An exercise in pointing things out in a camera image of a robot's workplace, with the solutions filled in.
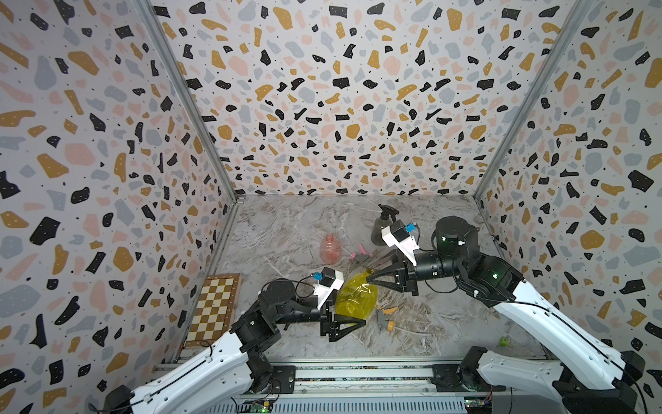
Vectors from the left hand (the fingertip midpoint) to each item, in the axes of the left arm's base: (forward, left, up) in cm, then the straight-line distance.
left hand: (362, 311), depth 60 cm
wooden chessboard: (+10, +46, -24) cm, 53 cm away
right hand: (+4, -2, +9) cm, 10 cm away
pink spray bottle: (+35, +10, -28) cm, 46 cm away
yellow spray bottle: (+4, +1, -1) cm, 4 cm away
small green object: (-1, -45, -26) cm, 52 cm away
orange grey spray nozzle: (+6, -8, -26) cm, 28 cm away
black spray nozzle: (+40, -11, -10) cm, 42 cm away
